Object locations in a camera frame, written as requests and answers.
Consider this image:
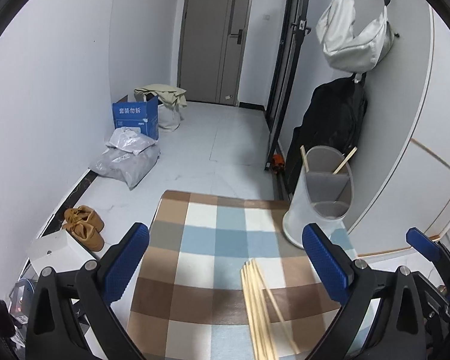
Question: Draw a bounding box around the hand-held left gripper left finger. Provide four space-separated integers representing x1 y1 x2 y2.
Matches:
25 222 151 360

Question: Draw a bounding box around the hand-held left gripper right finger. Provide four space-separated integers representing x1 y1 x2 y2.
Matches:
302 223 436 360

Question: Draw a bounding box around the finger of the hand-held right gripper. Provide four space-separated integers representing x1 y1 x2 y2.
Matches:
406 227 450 272

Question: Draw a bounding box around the translucent white utensil holder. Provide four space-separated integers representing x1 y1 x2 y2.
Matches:
283 145 355 249

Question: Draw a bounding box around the bundle of wooden chopsticks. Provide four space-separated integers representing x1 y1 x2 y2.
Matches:
241 259 301 360

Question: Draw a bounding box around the brown shoe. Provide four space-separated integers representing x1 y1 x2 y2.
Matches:
64 205 105 232
62 219 105 251

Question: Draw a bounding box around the white box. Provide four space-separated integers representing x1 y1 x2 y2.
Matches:
25 229 99 275

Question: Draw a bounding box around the checkered mat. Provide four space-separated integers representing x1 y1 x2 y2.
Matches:
127 190 357 360

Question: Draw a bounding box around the large grey plastic mail bag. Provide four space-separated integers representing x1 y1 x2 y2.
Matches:
89 144 161 190

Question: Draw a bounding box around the white wardrobe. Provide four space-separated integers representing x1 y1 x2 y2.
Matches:
347 4 450 261

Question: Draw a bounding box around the blue round container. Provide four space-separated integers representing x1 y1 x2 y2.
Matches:
9 277 37 316

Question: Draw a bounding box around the small grey plastic mail bag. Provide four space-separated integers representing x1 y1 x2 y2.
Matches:
105 127 158 155

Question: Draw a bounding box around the black bag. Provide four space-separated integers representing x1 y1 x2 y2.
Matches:
285 77 369 193

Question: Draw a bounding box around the blue cardboard box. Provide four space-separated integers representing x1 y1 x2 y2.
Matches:
112 94 160 140

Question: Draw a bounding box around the white sack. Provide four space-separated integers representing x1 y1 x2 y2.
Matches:
157 101 184 133

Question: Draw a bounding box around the beige cloth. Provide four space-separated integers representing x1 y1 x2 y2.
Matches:
134 83 188 112

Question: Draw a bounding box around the white hanging bag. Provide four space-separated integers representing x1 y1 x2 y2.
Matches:
315 0 397 74

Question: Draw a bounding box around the grey door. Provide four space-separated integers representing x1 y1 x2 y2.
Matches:
177 0 256 106

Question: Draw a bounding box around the black sliding door frame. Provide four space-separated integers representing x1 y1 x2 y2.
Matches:
264 0 312 173

